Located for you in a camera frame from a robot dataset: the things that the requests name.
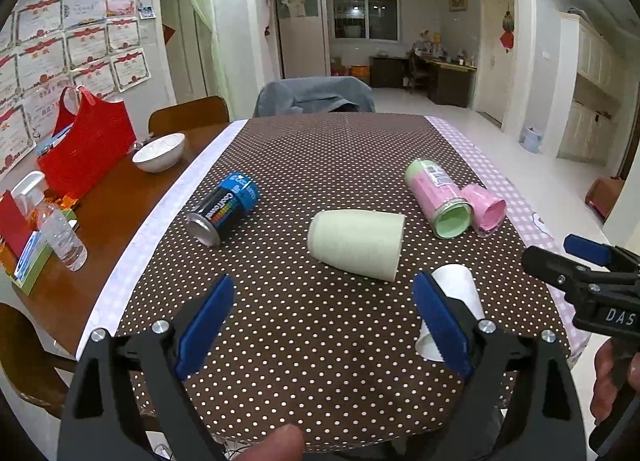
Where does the pink tumbler lid cup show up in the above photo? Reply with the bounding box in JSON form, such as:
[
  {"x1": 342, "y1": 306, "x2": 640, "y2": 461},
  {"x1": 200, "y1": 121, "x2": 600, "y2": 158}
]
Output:
[{"x1": 461, "y1": 184, "x2": 506, "y2": 237}]

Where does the red paper box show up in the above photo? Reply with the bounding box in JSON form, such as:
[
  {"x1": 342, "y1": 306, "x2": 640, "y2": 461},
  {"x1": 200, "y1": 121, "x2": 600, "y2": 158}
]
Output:
[{"x1": 0, "y1": 190, "x2": 32, "y2": 257}]

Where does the blue white toothpaste box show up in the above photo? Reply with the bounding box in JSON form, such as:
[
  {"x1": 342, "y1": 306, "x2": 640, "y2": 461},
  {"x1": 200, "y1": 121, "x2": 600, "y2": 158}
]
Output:
[{"x1": 14, "y1": 231, "x2": 40, "y2": 282}]

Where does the dark wooden desk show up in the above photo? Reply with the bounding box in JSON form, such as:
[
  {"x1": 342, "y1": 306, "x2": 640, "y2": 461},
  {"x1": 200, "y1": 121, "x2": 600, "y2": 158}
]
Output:
[{"x1": 370, "y1": 54, "x2": 476, "y2": 108}]

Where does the pink green tumbler bottle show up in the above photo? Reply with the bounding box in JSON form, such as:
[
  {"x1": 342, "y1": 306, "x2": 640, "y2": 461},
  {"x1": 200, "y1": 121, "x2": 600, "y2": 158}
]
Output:
[{"x1": 405, "y1": 158, "x2": 473, "y2": 239}]

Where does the white paper cup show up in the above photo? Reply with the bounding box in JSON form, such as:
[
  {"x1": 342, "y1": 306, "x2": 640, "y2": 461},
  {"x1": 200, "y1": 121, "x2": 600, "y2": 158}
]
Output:
[{"x1": 416, "y1": 264, "x2": 485, "y2": 363}]

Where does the white wall cabinet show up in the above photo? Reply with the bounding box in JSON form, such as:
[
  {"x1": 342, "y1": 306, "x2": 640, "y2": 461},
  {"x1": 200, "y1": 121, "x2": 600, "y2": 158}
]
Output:
[{"x1": 541, "y1": 12, "x2": 627, "y2": 166}]

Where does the window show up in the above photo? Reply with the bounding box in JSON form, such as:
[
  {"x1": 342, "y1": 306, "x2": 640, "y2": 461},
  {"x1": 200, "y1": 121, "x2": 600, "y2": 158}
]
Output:
[{"x1": 332, "y1": 0, "x2": 400, "y2": 43}]

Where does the clear spray bottle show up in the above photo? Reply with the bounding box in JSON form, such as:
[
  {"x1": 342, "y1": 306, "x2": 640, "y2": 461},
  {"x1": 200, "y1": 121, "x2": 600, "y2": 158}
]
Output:
[{"x1": 11, "y1": 170, "x2": 88, "y2": 271}]

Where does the lilac checked under cloth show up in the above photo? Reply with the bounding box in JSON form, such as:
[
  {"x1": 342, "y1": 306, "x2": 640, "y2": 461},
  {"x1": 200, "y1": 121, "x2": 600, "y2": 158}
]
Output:
[{"x1": 425, "y1": 116, "x2": 591, "y2": 368}]

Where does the left hand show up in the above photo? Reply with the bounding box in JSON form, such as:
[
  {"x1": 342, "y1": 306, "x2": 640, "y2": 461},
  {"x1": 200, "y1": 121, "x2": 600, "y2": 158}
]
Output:
[{"x1": 235, "y1": 424, "x2": 305, "y2": 461}]

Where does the green tray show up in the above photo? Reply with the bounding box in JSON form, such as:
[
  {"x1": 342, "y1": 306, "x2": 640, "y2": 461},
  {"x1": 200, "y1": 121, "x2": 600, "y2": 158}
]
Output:
[{"x1": 1, "y1": 225, "x2": 52, "y2": 295}]

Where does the right hand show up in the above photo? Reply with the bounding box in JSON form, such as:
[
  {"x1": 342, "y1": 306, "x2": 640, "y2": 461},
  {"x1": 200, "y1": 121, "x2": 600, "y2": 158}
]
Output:
[{"x1": 590, "y1": 337, "x2": 640, "y2": 425}]

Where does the blue trash bin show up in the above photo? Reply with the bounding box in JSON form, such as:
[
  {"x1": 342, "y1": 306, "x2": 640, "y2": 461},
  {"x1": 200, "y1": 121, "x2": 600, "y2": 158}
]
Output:
[{"x1": 520, "y1": 127, "x2": 542, "y2": 154}]

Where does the pale green cup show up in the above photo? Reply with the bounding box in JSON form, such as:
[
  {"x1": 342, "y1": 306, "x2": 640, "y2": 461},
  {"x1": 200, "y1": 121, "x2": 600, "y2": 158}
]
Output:
[{"x1": 307, "y1": 210, "x2": 406, "y2": 281}]

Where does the black blue drink can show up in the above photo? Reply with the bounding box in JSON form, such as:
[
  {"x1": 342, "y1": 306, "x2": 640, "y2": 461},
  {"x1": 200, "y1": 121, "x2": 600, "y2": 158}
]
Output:
[{"x1": 186, "y1": 173, "x2": 259, "y2": 247}]

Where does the wooden chair at left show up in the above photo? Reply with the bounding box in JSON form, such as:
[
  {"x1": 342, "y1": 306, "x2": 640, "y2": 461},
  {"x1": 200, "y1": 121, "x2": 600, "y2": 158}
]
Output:
[{"x1": 0, "y1": 303, "x2": 77, "y2": 419}]

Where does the white ceramic bowl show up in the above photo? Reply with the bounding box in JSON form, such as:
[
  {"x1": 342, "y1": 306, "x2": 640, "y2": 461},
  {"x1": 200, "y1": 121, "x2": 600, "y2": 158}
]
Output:
[{"x1": 132, "y1": 132, "x2": 186, "y2": 174}]

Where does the red felt bag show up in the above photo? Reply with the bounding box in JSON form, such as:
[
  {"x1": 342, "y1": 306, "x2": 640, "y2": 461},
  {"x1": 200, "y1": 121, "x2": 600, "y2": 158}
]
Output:
[{"x1": 37, "y1": 86, "x2": 136, "y2": 200}]

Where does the wooden chair at head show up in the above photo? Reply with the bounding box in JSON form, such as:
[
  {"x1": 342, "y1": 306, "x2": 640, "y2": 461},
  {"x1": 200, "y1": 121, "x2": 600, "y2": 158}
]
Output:
[{"x1": 149, "y1": 96, "x2": 230, "y2": 137}]

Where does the grey cloth covered chair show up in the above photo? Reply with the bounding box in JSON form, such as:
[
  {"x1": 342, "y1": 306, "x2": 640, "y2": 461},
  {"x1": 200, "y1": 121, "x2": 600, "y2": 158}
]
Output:
[{"x1": 253, "y1": 76, "x2": 376, "y2": 118}]

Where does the white refrigerator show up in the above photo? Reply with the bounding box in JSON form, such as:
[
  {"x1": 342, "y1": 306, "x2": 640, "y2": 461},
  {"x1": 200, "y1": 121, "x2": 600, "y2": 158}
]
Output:
[{"x1": 278, "y1": 0, "x2": 331, "y2": 78}]

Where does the brown polka dot tablecloth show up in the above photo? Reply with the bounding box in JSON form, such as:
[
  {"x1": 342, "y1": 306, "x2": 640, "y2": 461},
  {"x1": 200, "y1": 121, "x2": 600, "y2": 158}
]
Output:
[{"x1": 117, "y1": 114, "x2": 578, "y2": 452}]

